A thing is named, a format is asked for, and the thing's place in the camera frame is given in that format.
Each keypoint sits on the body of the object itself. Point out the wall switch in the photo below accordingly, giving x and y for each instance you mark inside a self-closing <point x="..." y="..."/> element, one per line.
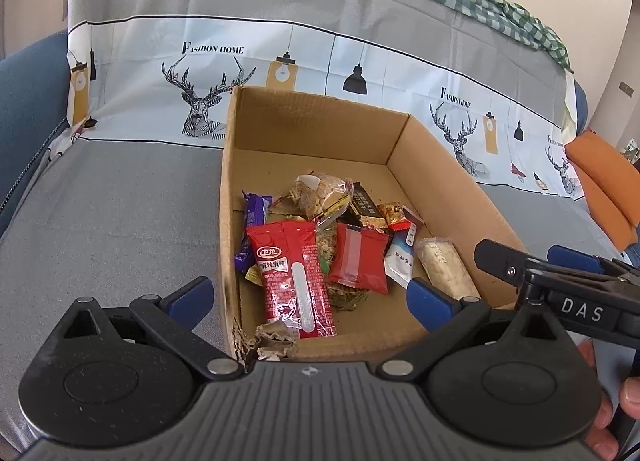
<point x="625" y="87"/>

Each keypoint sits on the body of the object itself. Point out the long red snack packet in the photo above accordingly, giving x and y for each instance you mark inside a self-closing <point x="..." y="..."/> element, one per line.
<point x="285" y="281"/>

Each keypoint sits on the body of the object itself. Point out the clear bag of round biscuits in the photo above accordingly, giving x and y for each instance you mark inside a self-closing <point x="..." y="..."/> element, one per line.
<point x="320" y="188"/>

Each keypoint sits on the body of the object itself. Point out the brown cardboard box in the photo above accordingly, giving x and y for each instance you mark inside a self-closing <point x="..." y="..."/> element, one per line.
<point x="310" y="141"/>

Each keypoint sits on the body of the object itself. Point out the purple snack bar wrapper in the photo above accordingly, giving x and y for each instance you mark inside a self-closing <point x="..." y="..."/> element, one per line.
<point x="254" y="221"/>

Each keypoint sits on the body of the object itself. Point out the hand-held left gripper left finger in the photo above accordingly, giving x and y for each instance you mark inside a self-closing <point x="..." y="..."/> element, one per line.
<point x="192" y="298"/>

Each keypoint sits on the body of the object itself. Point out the orange cushion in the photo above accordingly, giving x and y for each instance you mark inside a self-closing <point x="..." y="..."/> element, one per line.
<point x="600" y="176"/>

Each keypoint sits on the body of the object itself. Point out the deer printed sofa cover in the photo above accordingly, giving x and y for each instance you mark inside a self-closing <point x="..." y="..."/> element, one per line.
<point x="125" y="216"/>

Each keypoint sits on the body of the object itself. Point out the person's right hand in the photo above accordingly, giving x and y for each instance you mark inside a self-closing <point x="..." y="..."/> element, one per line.
<point x="631" y="396"/>

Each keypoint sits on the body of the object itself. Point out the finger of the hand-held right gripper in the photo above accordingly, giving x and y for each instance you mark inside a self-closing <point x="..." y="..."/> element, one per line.
<point x="495" y="256"/>
<point x="570" y="256"/>

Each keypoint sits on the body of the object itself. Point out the square red snack packet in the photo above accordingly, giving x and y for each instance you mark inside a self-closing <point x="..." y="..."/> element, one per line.
<point x="360" y="261"/>

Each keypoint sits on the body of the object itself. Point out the yellow snack packet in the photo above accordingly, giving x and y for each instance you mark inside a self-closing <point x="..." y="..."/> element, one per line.
<point x="254" y="278"/>

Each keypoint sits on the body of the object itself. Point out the dark brown chocolate bar packet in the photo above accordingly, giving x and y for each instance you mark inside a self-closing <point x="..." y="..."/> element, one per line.
<point x="364" y="203"/>

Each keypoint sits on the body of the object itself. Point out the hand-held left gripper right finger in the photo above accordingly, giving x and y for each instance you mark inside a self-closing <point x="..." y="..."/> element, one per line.
<point x="425" y="303"/>

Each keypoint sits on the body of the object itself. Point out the small red gold snack bar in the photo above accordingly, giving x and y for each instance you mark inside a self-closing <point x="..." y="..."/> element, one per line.
<point x="394" y="216"/>

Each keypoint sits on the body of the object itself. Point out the purple blue snack packet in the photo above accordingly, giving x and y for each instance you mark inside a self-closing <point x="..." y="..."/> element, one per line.
<point x="400" y="256"/>

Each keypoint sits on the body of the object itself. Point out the cream rice cracker packet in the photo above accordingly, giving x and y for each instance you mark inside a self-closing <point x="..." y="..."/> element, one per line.
<point x="445" y="268"/>

